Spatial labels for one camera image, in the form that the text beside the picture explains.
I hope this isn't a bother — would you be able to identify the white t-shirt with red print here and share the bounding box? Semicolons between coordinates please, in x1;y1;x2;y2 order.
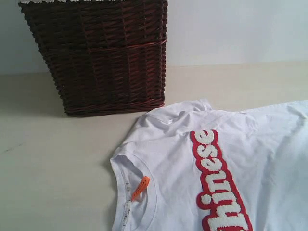
110;100;308;231

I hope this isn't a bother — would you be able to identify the dark brown wicker basket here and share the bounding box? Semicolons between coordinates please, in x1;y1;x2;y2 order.
18;0;168;117

